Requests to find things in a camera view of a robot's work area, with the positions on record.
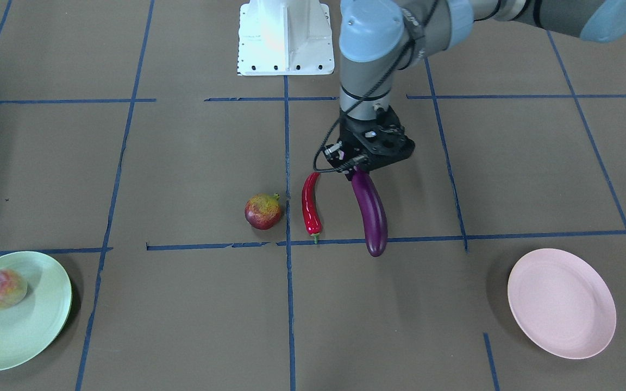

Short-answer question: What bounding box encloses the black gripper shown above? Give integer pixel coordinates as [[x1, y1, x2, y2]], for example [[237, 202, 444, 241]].
[[338, 107, 416, 172]]

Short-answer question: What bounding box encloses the yellow pink peach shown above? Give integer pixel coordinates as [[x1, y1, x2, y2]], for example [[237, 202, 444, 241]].
[[0, 269, 28, 310]]

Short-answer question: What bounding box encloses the pink plate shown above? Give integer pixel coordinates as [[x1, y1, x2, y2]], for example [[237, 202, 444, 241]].
[[507, 248, 618, 360]]

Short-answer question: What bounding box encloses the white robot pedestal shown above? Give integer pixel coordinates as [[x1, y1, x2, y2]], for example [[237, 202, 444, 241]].
[[237, 1, 335, 77]]

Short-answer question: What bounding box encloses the purple eggplant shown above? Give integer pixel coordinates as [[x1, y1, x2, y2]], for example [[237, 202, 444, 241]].
[[351, 168, 389, 257]]

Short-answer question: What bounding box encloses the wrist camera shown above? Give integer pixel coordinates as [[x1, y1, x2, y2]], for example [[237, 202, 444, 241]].
[[322, 141, 368, 175]]

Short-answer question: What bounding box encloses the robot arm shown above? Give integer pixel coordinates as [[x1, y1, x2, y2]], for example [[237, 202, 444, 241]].
[[318, 1, 626, 176]]

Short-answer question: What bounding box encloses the red yellow pomegranate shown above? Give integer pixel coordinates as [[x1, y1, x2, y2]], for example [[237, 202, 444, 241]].
[[244, 193, 283, 230]]

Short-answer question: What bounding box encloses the green plate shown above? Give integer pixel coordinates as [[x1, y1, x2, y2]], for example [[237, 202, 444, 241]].
[[0, 251, 73, 370]]

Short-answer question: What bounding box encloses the red chili pepper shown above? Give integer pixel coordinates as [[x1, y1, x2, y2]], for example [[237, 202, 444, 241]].
[[301, 172, 322, 244]]

